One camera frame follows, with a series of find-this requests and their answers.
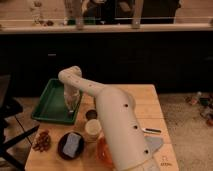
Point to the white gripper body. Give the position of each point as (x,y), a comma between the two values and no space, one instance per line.
(71,97)

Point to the green plastic tray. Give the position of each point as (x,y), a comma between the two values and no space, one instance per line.
(51,107)

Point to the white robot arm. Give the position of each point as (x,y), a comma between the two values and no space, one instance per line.
(129,148)

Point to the small dark metal cup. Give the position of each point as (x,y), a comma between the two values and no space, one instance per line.
(91,114)

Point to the white cup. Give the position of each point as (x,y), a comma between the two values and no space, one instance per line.
(92,130)

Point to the blue grey sponge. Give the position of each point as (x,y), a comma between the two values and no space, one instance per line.
(71,144)

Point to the dark round plate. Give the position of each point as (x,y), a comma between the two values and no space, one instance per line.
(62,143)

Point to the brown nut cluster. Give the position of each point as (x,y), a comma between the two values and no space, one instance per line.
(42,142)

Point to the black chair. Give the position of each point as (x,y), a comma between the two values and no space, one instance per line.
(10,107)

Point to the orange bowl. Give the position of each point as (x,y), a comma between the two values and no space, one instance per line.
(103,154)

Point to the grey triangular cloth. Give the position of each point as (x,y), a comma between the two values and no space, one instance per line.
(154,143)

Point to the black handled brush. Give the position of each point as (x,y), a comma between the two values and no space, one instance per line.
(151,131)

